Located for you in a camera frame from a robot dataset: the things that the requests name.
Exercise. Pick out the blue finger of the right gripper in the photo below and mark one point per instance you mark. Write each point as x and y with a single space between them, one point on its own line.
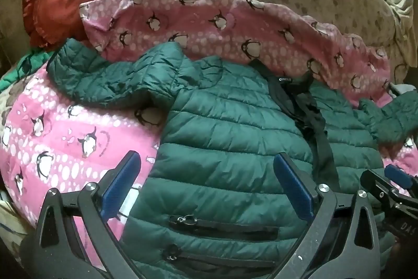
398 176

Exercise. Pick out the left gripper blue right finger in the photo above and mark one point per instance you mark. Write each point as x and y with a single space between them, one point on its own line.
341 238

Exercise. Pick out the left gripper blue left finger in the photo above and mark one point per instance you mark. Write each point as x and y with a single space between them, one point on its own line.
72 238

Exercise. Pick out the dark green puffer jacket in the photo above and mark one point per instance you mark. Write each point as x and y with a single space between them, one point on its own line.
212 205

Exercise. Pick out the pink penguin fleece blanket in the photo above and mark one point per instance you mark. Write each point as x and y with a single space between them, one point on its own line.
49 141

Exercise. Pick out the green cloth at bedside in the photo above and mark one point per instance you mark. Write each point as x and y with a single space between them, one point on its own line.
26 66

